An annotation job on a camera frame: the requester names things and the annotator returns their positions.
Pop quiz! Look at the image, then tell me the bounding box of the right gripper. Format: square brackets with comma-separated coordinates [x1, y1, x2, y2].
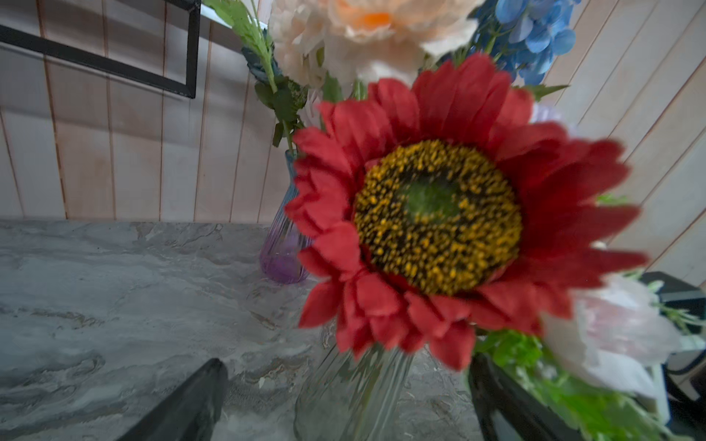
[640, 271, 705, 435]

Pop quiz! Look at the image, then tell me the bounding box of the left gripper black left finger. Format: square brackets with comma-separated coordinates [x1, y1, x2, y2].
[119, 358, 228, 441]

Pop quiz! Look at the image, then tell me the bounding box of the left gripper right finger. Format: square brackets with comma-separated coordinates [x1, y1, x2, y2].
[467, 355, 582, 441]

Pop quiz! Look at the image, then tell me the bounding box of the white lilac flower bunch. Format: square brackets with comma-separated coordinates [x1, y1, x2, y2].
[477, 273, 698, 440]

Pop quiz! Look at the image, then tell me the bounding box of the clear grey glass vase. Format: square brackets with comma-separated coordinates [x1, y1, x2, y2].
[293, 345, 413, 440]

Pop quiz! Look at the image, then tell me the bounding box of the red gerbera stem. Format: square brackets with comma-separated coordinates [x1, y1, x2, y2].
[285, 53, 646, 370]

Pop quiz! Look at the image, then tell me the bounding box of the blue purple glass vase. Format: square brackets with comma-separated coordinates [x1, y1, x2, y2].
[259, 151, 310, 285]

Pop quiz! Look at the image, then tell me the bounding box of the blue hydrangea stem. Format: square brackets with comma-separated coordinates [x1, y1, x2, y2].
[471, 0, 580, 86]

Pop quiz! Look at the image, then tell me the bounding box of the white flower stem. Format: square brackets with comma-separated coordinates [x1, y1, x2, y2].
[205, 0, 308, 156]

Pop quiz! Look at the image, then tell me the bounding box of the black mesh basket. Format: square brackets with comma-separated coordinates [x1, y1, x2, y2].
[1, 0, 202, 99]

